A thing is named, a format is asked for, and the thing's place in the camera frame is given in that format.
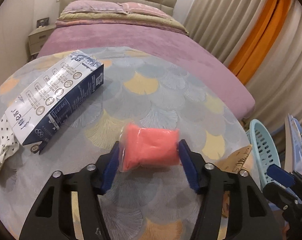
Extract pink pillow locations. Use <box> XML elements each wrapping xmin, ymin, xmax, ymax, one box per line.
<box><xmin>118</xmin><ymin>2</ymin><xmax>172</xmax><ymax>19</ymax></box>

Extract light blue plastic basket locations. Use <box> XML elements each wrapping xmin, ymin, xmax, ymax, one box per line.
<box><xmin>246</xmin><ymin>119</ymin><xmax>281</xmax><ymax>189</ymax></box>

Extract beige curtain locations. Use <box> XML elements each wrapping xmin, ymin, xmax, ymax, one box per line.
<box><xmin>185</xmin><ymin>0</ymin><xmax>302</xmax><ymax>130</ymax></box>

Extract white spotted wrapper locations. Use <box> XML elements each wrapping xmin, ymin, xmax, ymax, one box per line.
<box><xmin>0</xmin><ymin>114</ymin><xmax>20</xmax><ymax>172</ymax></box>

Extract patterned round tablecloth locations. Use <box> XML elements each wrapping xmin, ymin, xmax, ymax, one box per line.
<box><xmin>0</xmin><ymin>47</ymin><xmax>249</xmax><ymax>239</ymax></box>

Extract small picture frame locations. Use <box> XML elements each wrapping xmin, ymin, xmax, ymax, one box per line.
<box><xmin>36</xmin><ymin>17</ymin><xmax>49</xmax><ymax>28</ymax></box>

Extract orange-red plastic packet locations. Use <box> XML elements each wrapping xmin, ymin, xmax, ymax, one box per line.
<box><xmin>119</xmin><ymin>123</ymin><xmax>180</xmax><ymax>172</ymax></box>

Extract beige folded quilt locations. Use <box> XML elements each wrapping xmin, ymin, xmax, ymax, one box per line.
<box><xmin>55</xmin><ymin>12</ymin><xmax>189</xmax><ymax>36</ymax></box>

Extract orange curtain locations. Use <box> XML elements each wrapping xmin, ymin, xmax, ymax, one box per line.
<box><xmin>228</xmin><ymin>0</ymin><xmax>291</xmax><ymax>85</ymax></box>

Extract purple pillow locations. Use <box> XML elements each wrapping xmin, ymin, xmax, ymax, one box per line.
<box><xmin>61</xmin><ymin>0</ymin><xmax>127</xmax><ymax>15</ymax></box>

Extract white wardrobe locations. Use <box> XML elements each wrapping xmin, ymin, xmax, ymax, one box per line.
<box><xmin>0</xmin><ymin>0</ymin><xmax>34</xmax><ymax>85</ymax></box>

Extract beige nightstand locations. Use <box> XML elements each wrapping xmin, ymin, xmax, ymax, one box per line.
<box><xmin>28</xmin><ymin>24</ymin><xmax>55</xmax><ymax>56</ymax></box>

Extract blue white milk carton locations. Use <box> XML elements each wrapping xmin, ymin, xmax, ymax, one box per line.
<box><xmin>5</xmin><ymin>50</ymin><xmax>104</xmax><ymax>153</ymax></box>

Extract bed with purple cover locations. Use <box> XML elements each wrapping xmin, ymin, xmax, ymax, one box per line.
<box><xmin>37</xmin><ymin>0</ymin><xmax>257</xmax><ymax>120</ymax></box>

